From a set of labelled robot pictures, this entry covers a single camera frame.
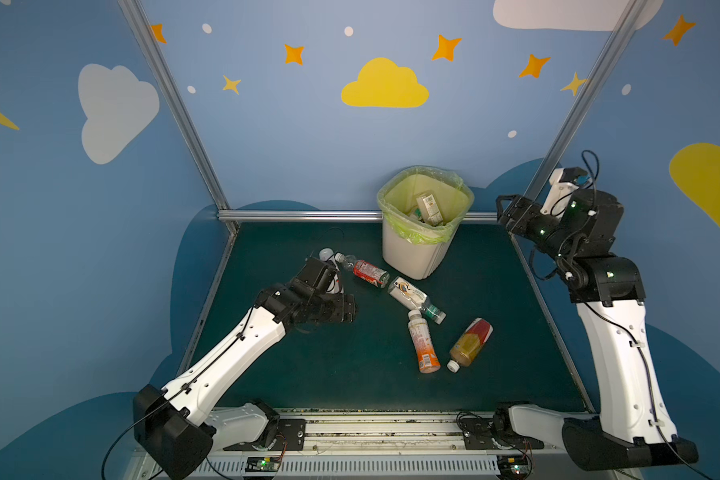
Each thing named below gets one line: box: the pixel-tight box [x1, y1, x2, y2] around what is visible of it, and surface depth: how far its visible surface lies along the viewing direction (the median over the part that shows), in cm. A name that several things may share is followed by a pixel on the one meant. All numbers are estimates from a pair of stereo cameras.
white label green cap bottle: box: [387, 277, 447, 325], surface depth 98 cm
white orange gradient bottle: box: [408, 309, 441, 374], surface depth 88 cm
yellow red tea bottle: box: [446, 317, 494, 373], surface depth 87 cm
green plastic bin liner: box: [376, 165, 474, 245], surface depth 97 cm
